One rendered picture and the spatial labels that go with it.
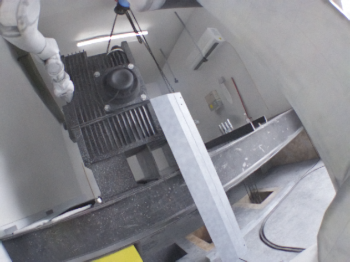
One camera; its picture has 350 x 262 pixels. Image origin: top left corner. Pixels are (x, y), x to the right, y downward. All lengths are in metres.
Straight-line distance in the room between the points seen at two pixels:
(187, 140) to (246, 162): 0.58
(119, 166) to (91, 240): 0.44
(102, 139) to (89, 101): 0.24
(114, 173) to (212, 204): 0.53
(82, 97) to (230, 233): 1.15
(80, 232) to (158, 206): 0.46
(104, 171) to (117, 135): 0.21
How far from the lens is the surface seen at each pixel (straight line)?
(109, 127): 1.00
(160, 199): 1.00
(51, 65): 0.71
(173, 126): 0.89
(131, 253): 0.97
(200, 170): 0.90
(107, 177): 0.95
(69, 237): 1.05
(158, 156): 4.20
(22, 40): 0.49
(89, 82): 1.13
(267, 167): 2.57
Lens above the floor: 0.75
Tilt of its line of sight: 7 degrees up
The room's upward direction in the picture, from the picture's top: 24 degrees counter-clockwise
